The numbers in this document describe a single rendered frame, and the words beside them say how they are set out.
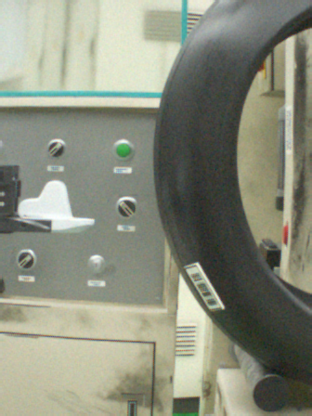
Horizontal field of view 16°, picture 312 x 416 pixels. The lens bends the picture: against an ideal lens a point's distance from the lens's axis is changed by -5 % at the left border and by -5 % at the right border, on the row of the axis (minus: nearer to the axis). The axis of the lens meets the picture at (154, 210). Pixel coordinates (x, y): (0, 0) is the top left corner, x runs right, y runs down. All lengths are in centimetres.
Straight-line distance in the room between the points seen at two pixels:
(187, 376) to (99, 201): 298
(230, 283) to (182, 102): 20
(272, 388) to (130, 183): 80
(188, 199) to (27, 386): 85
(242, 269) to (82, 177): 81
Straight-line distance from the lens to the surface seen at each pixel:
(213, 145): 122
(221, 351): 161
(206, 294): 124
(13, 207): 132
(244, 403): 139
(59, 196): 132
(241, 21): 123
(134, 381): 198
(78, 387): 199
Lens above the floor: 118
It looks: 3 degrees down
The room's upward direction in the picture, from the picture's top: 2 degrees clockwise
